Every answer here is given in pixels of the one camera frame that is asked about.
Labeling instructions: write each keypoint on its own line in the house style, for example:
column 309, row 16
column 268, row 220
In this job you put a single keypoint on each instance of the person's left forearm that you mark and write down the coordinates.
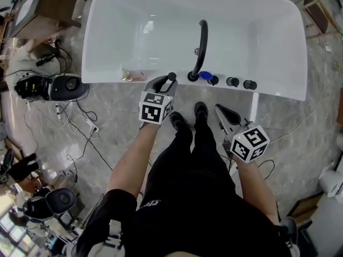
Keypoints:
column 134, row 159

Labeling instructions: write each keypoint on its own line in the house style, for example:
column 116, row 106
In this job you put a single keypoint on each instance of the person's black shoe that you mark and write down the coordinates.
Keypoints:
column 201, row 111
column 178, row 120

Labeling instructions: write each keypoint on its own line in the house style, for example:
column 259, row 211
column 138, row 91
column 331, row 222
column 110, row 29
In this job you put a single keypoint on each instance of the white ceramic fixture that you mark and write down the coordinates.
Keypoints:
column 331, row 182

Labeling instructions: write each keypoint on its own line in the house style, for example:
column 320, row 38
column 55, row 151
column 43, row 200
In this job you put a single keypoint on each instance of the pink bottle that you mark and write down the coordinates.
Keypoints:
column 134, row 75

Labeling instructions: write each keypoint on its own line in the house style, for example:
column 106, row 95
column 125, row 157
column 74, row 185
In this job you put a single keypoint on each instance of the blue bottle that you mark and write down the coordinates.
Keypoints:
column 205, row 75

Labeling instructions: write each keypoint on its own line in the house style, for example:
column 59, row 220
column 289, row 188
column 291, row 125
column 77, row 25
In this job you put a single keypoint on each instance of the person's right black shoe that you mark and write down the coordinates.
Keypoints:
column 201, row 111

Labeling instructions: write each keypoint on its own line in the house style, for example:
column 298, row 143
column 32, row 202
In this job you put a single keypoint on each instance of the small wooden frame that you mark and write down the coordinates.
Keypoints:
column 317, row 12

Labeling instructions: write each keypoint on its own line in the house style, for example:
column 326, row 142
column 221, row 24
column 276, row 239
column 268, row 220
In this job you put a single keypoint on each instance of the white bathtub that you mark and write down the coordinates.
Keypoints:
column 160, row 15

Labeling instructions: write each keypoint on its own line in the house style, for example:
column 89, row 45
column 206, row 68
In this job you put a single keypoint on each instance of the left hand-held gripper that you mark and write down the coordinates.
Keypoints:
column 154, row 108

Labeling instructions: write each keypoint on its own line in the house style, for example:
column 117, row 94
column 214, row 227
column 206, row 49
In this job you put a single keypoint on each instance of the person's left black shoe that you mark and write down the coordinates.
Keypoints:
column 178, row 120

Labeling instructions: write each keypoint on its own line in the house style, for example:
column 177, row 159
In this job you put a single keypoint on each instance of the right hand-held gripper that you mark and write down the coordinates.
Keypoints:
column 249, row 143

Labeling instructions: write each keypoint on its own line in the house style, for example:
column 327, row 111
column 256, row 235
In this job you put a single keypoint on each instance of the person's right forearm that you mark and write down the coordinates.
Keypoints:
column 254, row 191

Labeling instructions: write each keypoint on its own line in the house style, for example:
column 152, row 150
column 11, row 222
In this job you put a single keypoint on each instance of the black faucet knob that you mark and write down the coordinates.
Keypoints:
column 233, row 82
column 214, row 80
column 250, row 85

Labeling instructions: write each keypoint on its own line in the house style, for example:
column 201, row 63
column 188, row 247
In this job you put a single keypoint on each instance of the white socket box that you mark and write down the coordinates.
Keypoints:
column 328, row 48

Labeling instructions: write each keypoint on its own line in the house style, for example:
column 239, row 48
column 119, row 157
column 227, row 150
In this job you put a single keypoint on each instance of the person's black clothes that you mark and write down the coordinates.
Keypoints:
column 193, row 197

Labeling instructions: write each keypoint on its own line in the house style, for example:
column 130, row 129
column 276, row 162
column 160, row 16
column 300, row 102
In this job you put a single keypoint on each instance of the white power strip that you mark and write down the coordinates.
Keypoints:
column 59, row 111
column 93, row 127

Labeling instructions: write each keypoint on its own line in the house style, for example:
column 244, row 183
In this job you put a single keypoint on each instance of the black curved faucet spout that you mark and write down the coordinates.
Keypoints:
column 203, row 44

